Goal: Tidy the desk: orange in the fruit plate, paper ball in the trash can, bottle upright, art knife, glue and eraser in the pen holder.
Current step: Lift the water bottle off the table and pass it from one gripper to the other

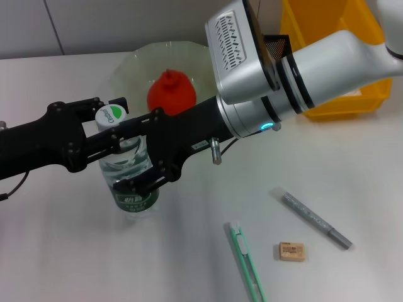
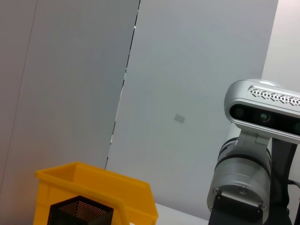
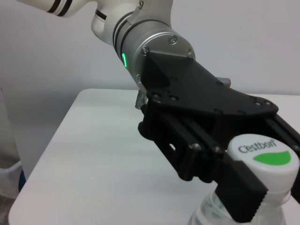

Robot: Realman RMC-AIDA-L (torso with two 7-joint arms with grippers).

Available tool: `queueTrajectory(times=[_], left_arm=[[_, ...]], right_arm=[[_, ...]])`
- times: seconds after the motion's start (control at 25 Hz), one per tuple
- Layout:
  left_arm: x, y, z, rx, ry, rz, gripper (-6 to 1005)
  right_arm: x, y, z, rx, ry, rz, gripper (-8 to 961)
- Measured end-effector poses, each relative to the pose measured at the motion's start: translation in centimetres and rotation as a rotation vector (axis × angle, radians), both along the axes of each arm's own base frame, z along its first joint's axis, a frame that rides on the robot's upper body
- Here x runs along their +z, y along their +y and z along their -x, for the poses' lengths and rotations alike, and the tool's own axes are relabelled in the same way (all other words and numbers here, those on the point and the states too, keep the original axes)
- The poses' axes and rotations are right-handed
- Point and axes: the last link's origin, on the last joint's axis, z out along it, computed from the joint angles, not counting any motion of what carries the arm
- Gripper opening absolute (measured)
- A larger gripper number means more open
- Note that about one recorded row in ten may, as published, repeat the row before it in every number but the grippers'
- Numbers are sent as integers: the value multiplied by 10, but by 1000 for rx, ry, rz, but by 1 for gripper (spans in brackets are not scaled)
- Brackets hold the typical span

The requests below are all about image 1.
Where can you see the black mesh pen holder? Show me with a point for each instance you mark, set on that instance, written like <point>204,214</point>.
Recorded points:
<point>277,47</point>

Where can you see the green glass fruit bowl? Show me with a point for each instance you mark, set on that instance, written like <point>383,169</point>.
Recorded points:
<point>138,69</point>

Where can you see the yellow plastic bin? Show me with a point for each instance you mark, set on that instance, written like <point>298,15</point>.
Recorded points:
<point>362,107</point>

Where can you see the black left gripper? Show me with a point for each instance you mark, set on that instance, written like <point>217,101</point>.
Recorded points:
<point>37,144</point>

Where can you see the red-orange fruit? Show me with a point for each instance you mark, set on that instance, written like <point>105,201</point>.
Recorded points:
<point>170,91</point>

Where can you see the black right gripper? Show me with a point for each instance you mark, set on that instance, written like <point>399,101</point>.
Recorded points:
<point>189,132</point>

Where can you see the grey marker pen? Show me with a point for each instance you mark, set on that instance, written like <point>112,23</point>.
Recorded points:
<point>315,220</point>

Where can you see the small beige eraser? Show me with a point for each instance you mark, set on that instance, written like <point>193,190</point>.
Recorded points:
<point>291,251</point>

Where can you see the clear green-label water bottle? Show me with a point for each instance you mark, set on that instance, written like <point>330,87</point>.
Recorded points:
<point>135,203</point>

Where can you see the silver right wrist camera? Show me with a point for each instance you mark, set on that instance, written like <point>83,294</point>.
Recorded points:
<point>233,47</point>

